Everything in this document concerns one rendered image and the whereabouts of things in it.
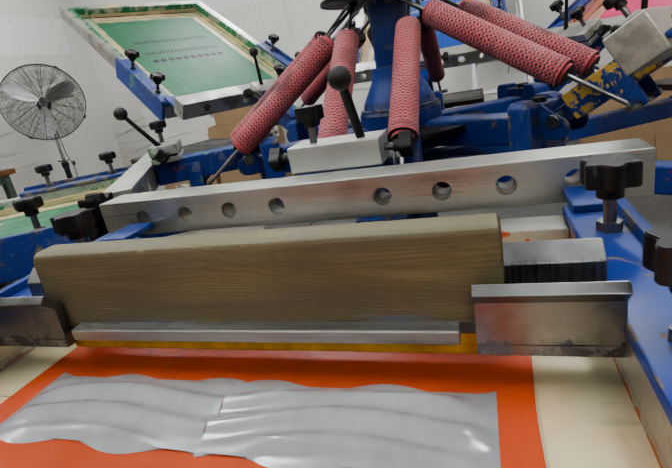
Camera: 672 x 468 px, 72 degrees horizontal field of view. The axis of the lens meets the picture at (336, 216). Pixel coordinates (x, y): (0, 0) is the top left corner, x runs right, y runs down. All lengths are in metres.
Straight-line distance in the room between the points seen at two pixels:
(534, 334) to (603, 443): 0.06
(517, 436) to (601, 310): 0.09
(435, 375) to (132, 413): 0.21
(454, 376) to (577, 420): 0.08
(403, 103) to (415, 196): 0.28
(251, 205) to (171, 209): 0.12
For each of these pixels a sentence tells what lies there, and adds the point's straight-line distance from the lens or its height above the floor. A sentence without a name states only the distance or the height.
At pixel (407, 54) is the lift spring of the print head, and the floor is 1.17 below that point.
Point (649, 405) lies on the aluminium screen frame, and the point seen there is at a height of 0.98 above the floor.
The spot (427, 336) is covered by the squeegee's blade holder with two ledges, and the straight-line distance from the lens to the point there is 0.32.
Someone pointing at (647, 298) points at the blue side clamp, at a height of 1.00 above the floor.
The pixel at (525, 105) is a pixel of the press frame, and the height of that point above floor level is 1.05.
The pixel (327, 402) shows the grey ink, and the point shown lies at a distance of 0.33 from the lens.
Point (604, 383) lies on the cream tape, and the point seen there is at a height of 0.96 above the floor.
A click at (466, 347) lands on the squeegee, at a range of 0.35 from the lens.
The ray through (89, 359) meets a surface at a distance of 0.50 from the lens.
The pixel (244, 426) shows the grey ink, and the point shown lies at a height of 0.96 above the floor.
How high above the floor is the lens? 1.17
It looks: 17 degrees down
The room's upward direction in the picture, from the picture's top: 10 degrees counter-clockwise
